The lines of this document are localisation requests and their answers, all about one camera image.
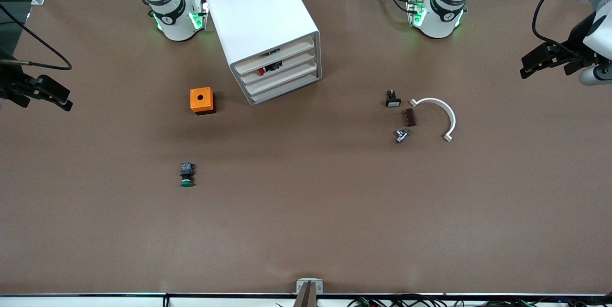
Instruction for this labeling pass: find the brown table cover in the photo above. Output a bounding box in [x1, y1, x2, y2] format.
[0, 0, 612, 296]

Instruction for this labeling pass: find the white table edge rail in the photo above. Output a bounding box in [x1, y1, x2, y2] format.
[0, 292, 612, 307]

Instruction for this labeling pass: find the white curved bracket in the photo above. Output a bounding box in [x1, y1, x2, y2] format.
[410, 98, 457, 143]

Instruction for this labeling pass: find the orange box with hole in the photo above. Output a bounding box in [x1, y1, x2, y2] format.
[190, 87, 216, 116]

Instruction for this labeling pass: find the cable bundle at table edge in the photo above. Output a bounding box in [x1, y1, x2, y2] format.
[347, 295, 612, 307]

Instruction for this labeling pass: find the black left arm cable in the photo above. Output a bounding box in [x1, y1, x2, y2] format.
[532, 0, 612, 56]

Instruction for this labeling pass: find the red push button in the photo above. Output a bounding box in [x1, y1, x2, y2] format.
[257, 61, 283, 77]

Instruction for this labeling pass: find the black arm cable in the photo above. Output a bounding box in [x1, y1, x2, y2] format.
[0, 3, 73, 70]
[532, 0, 612, 56]

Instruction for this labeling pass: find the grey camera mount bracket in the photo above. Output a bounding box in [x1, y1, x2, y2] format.
[295, 278, 324, 307]

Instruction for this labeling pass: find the green push button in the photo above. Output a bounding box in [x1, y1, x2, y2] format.
[179, 162, 196, 188]

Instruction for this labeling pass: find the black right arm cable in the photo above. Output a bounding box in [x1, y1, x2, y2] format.
[0, 3, 73, 70]

